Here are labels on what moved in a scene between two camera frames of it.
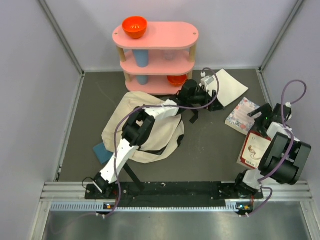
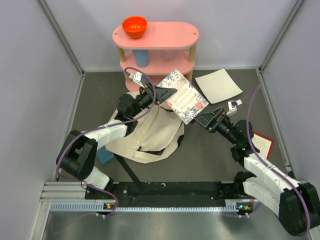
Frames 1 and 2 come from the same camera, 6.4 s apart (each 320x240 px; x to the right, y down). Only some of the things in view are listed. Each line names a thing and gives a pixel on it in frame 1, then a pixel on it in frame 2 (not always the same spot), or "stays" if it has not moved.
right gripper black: (266, 110) → (211, 120)
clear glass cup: (169, 55) stays
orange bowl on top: (135, 26) stays
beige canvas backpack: (168, 131) stays
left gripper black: (215, 105) → (161, 93)
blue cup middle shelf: (141, 57) stays
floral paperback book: (239, 120) → (187, 101)
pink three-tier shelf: (160, 62) stays
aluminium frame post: (280, 36) stays
